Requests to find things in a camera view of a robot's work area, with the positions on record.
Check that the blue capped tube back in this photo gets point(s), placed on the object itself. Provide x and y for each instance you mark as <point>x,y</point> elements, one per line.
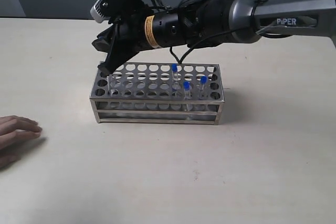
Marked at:
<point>111,81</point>

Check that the bare human hand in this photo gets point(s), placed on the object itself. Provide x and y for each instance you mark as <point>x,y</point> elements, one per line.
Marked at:
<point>16,130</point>

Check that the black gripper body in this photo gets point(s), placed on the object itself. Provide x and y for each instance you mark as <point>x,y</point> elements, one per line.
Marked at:
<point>142,33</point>

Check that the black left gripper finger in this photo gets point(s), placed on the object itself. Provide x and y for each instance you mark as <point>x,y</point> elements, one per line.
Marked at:
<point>123,51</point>

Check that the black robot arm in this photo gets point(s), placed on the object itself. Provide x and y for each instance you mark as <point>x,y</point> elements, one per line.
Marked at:
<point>209,23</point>

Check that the blue capped tube front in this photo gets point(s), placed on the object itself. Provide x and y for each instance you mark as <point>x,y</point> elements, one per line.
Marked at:
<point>187,95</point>

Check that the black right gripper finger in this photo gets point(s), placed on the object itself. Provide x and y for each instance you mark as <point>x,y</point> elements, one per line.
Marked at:
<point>105,40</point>

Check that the stainless steel test tube rack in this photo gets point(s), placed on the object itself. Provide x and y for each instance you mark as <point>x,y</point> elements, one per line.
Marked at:
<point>143,94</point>

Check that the blue capped tube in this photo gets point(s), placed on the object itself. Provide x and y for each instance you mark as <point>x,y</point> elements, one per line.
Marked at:
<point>201,87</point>
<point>111,81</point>
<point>187,95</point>
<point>175,85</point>

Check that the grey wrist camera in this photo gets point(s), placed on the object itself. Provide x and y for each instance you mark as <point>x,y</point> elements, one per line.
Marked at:
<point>112,9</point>

